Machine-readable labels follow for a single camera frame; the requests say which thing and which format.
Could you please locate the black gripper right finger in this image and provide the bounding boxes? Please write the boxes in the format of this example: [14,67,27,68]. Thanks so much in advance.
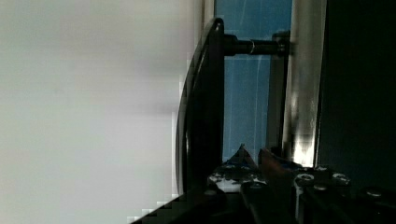
[259,147,353,224]

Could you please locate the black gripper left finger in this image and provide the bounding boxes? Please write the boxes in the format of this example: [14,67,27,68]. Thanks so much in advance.
[207,144,265,191]

